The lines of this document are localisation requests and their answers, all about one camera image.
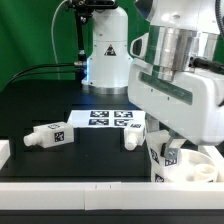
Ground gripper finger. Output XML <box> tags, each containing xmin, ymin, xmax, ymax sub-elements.
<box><xmin>161</xmin><ymin>130</ymin><xmax>186</xmax><ymax>160</ymax></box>

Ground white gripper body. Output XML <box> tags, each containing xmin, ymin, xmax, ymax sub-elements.
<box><xmin>128</xmin><ymin>59</ymin><xmax>224</xmax><ymax>145</ymax></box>

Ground white round stool seat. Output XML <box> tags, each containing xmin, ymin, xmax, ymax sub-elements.
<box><xmin>151</xmin><ymin>148</ymin><xmax>221</xmax><ymax>183</ymax></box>

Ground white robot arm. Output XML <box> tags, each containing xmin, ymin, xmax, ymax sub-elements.
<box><xmin>82</xmin><ymin>0</ymin><xmax>224</xmax><ymax>159</ymax></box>

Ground white right fence bar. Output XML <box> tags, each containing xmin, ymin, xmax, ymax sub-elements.
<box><xmin>198</xmin><ymin>146</ymin><xmax>224</xmax><ymax>183</ymax></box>

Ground white fence bar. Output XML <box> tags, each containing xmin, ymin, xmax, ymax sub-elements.
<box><xmin>0</xmin><ymin>182</ymin><xmax>224</xmax><ymax>210</ymax></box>
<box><xmin>0</xmin><ymin>140</ymin><xmax>10</xmax><ymax>170</ymax></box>
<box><xmin>198</xmin><ymin>146</ymin><xmax>224</xmax><ymax>183</ymax></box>

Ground white marker sheet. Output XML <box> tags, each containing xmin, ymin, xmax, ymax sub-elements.
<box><xmin>68</xmin><ymin>110</ymin><xmax>145</xmax><ymax>128</ymax></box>

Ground white front fence bar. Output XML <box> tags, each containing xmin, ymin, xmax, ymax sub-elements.
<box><xmin>0</xmin><ymin>182</ymin><xmax>224</xmax><ymax>210</ymax></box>

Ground white left fence bar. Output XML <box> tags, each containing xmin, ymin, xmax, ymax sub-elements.
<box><xmin>0</xmin><ymin>140</ymin><xmax>10</xmax><ymax>170</ymax></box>

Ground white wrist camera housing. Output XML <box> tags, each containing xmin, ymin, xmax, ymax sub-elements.
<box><xmin>130</xmin><ymin>33</ymin><xmax>149</xmax><ymax>59</ymax></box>

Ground grey thin cable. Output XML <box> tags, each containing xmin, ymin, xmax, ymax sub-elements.
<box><xmin>50</xmin><ymin>0</ymin><xmax>70</xmax><ymax>80</ymax></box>

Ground black cables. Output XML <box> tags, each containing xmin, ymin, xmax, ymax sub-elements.
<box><xmin>6</xmin><ymin>60</ymin><xmax>88</xmax><ymax>88</ymax></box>

